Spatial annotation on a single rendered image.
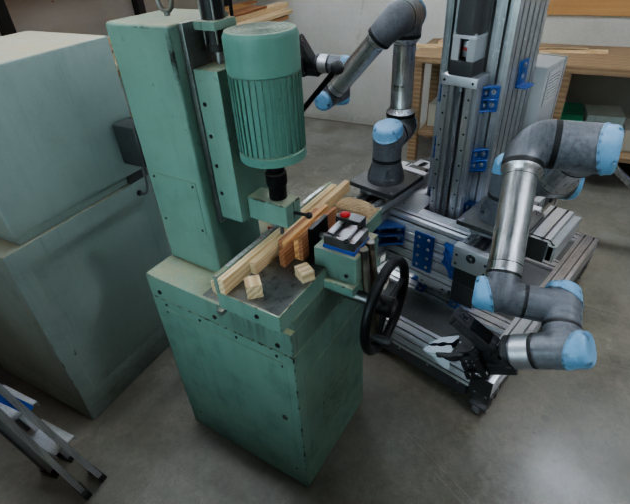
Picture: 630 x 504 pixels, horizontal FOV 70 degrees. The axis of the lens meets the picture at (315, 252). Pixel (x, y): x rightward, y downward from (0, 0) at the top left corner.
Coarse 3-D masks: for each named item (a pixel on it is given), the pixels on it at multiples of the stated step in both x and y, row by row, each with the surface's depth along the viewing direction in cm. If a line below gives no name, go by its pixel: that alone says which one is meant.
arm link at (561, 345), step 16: (528, 336) 94; (544, 336) 92; (560, 336) 89; (576, 336) 87; (592, 336) 89; (528, 352) 92; (544, 352) 90; (560, 352) 88; (576, 352) 86; (592, 352) 87; (544, 368) 92; (560, 368) 90; (576, 368) 88
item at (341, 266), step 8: (320, 240) 129; (376, 240) 130; (320, 248) 126; (376, 248) 131; (320, 256) 127; (328, 256) 125; (336, 256) 124; (344, 256) 122; (352, 256) 122; (360, 256) 122; (376, 256) 133; (320, 264) 129; (328, 264) 127; (336, 264) 125; (344, 264) 124; (352, 264) 122; (360, 264) 124; (328, 272) 129; (336, 272) 127; (344, 272) 125; (352, 272) 124; (360, 272) 126; (344, 280) 127; (352, 280) 125
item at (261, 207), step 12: (264, 192) 131; (252, 204) 130; (264, 204) 127; (276, 204) 125; (288, 204) 124; (252, 216) 132; (264, 216) 130; (276, 216) 127; (288, 216) 125; (300, 216) 131
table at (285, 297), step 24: (288, 264) 130; (312, 264) 130; (240, 288) 123; (264, 288) 122; (288, 288) 122; (312, 288) 124; (336, 288) 128; (240, 312) 121; (264, 312) 115; (288, 312) 116
